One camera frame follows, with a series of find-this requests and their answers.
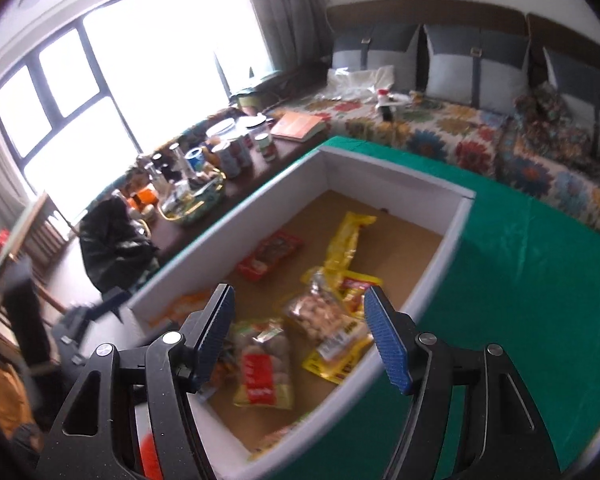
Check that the green tablecloth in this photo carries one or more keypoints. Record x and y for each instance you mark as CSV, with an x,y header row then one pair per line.
x,y
505,285

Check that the white printed can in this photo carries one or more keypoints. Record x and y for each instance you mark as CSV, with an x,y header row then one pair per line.
x,y
236,152
266,146

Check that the orange label dark snack packet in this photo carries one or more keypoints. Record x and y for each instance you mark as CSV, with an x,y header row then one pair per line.
x,y
180,305

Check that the wooden chair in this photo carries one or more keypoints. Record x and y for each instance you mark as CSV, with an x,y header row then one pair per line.
x,y
40,232

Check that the floral blanket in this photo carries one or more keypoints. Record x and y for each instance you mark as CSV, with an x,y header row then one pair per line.
x,y
455,145

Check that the grey curtain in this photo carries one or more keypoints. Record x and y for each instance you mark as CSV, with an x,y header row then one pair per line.
x,y
285,15

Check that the yellow windowed snack packet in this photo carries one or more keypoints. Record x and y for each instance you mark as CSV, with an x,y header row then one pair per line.
x,y
337,360

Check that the brown headboard panel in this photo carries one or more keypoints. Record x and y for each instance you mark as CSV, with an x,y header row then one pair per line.
x,y
420,10
570,35

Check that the long yellow snack packet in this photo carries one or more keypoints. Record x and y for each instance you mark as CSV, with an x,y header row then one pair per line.
x,y
347,240

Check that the orange stool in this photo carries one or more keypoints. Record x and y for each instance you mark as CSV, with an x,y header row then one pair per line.
x,y
147,447

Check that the white bowl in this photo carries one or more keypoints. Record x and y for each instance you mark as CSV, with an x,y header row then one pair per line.
x,y
221,128

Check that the small dark bottle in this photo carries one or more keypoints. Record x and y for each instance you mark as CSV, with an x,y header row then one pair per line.
x,y
387,105

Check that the clear pale ball snack packet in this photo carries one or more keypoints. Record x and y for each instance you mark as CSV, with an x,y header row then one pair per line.
x,y
315,312

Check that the dark floral cloth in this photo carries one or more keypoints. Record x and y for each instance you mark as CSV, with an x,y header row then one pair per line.
x,y
545,107

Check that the dark glass bottle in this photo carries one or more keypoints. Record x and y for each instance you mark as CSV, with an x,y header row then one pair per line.
x,y
159,175

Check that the black bag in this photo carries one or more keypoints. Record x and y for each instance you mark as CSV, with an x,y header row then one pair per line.
x,y
115,245

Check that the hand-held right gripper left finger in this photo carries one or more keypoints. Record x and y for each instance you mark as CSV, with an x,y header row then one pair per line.
x,y
215,345

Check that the blue white can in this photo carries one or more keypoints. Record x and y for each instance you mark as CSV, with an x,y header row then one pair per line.
x,y
197,160

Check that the large window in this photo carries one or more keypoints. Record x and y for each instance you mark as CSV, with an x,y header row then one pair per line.
x,y
130,70

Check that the white cardboard box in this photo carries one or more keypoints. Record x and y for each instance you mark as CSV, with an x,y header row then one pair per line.
x,y
405,255

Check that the green basket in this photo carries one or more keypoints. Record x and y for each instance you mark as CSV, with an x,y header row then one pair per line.
x,y
195,202

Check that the orange cloth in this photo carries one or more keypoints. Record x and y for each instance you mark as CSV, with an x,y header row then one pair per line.
x,y
0,390

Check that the dark wooden side table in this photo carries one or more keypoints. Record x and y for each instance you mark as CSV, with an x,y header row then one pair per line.
x,y
260,180

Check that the yellow red label snack packet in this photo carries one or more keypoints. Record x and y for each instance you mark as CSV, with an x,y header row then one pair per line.
x,y
357,290

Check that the red label meatball packet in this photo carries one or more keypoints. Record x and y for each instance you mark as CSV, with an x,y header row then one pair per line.
x,y
260,375

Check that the orange book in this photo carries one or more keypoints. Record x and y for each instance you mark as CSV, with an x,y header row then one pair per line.
x,y
300,127

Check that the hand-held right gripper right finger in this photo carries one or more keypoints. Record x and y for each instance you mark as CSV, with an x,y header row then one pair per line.
x,y
387,345

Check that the white plastic bag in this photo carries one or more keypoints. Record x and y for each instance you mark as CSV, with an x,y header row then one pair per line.
x,y
360,80

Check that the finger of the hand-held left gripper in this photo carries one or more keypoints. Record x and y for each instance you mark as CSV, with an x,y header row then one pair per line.
x,y
111,301

